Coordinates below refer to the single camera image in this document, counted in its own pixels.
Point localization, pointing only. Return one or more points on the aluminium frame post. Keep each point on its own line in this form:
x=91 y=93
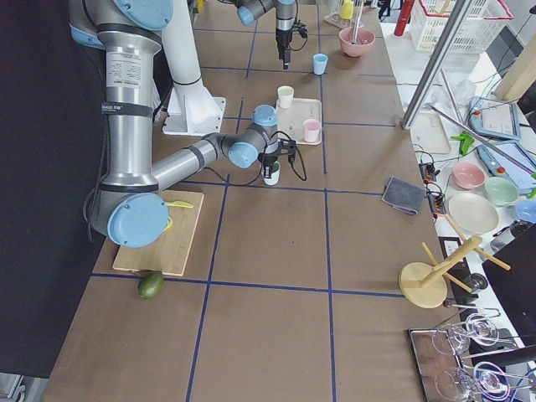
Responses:
x=442 y=48

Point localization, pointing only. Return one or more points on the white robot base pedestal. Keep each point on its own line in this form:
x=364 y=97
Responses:
x=191 y=110

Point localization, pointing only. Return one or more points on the spare cream tray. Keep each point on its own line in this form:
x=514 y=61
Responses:
x=428 y=132

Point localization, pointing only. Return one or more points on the grey folded cloth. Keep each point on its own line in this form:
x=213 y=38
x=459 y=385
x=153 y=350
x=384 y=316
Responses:
x=403 y=196

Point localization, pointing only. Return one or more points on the wooden mug tree stand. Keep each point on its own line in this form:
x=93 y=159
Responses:
x=425 y=286

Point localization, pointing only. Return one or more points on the blue plastic cup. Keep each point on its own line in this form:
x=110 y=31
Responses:
x=319 y=63

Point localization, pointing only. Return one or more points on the cream bowl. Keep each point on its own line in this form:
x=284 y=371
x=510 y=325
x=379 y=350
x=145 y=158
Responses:
x=473 y=213

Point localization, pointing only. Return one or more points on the pink plastic cup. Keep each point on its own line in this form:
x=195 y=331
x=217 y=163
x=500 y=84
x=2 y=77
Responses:
x=311 y=130

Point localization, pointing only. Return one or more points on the blue teach pendant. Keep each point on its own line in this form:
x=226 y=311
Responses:
x=494 y=119
x=498 y=166

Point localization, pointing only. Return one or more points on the wooden cutting board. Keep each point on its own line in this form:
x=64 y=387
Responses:
x=176 y=243

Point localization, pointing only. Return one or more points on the blue teach pendant far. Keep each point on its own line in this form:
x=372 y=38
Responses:
x=494 y=119

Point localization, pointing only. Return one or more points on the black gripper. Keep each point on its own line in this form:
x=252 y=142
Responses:
x=268 y=160
x=282 y=39

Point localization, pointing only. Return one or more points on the pink bowl with ice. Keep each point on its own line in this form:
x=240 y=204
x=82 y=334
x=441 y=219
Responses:
x=358 y=46

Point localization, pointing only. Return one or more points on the pink bowl on side table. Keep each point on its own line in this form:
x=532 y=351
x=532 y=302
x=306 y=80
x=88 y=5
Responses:
x=468 y=176

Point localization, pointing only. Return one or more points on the green plastic cup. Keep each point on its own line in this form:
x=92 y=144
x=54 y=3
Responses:
x=276 y=168

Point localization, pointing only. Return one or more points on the wine glass rack tray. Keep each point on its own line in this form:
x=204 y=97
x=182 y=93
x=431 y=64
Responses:
x=462 y=362

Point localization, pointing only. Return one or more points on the yellow-green plastic knife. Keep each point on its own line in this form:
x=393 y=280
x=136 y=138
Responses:
x=179 y=204

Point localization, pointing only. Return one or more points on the cream plastic cup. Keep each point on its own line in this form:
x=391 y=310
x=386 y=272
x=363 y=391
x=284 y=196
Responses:
x=285 y=94

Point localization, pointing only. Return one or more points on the avocado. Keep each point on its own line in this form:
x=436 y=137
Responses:
x=150 y=285

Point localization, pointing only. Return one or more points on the green bowl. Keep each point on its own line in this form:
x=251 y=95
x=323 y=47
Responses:
x=500 y=191

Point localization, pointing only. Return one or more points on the lemon slices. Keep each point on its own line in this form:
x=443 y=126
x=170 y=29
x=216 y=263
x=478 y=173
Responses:
x=169 y=223

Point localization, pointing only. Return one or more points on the blue bowl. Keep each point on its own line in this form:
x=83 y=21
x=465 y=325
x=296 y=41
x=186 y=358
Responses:
x=525 y=209

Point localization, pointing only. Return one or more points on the yellow cup on rack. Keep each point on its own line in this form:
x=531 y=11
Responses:
x=346 y=9

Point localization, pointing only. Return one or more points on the blue teach pendant near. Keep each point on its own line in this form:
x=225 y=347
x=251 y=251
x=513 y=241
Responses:
x=498 y=166

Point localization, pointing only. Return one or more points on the metal scoop handle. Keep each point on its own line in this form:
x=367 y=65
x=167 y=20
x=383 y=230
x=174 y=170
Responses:
x=357 y=21

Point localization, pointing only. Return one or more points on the cream rabbit tray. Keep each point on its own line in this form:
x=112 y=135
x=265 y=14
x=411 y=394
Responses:
x=291 y=120

